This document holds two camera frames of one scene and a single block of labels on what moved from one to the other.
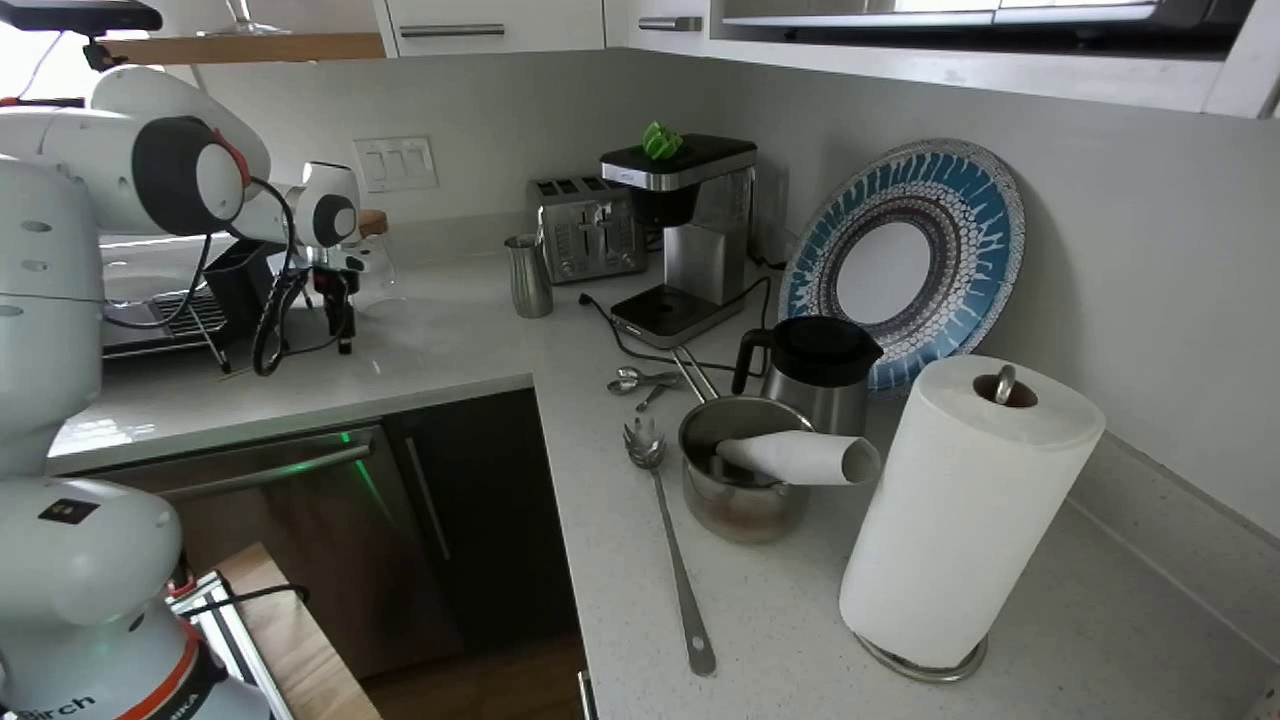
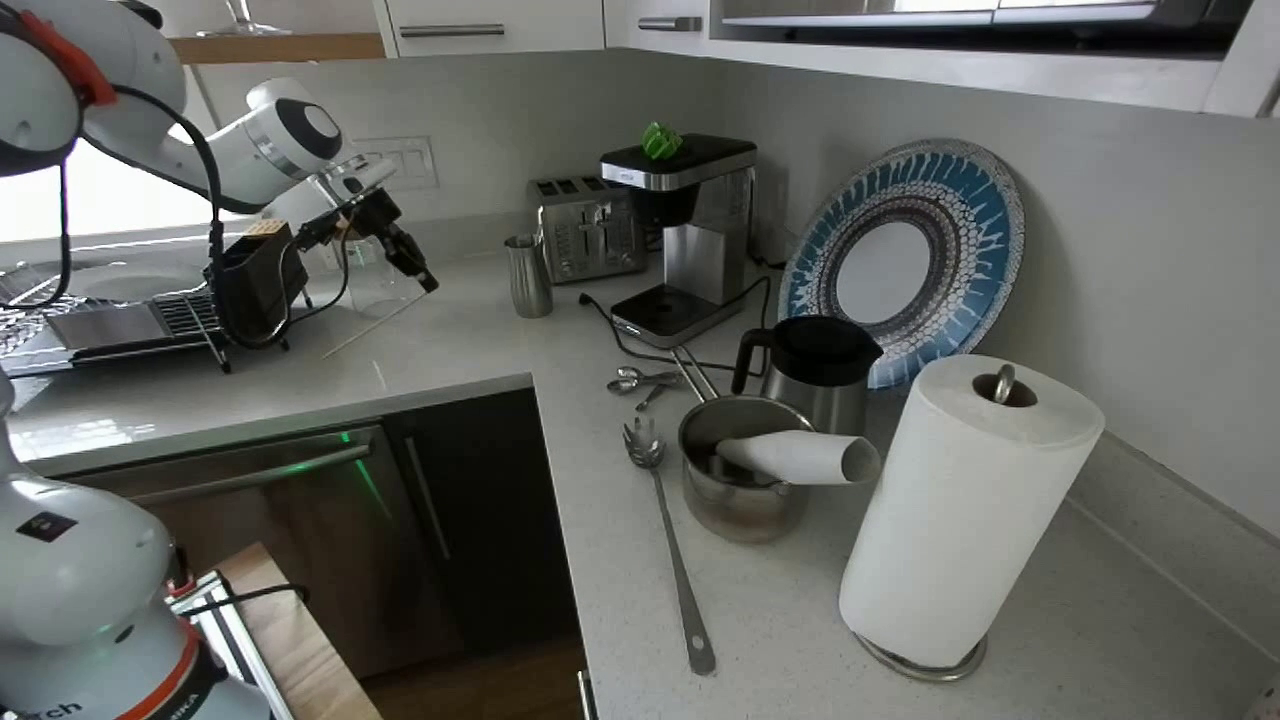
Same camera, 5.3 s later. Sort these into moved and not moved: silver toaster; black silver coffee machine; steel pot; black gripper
Moved: black gripper
Not moved: steel pot; silver toaster; black silver coffee machine
